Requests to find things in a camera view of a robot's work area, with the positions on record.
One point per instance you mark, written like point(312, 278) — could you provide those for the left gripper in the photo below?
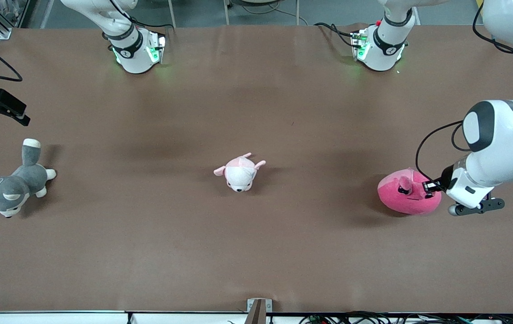
point(445, 175)

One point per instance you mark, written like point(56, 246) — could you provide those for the hot pink plush toy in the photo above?
point(407, 200)

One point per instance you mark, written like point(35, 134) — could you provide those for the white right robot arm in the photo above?
point(132, 54)

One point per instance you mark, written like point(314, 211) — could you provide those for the grey white husky plush toy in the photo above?
point(18, 186)

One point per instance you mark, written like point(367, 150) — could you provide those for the pale pink white plush toy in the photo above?
point(240, 176)

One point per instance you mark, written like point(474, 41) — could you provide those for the brown paper table cover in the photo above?
point(328, 252)

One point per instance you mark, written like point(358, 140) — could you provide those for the thin grey metal leg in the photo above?
point(172, 13)
point(227, 11)
point(297, 11)

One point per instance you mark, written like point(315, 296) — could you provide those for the white table edge strip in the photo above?
point(36, 318)

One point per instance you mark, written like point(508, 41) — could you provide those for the grey metal camera bracket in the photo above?
point(258, 310)

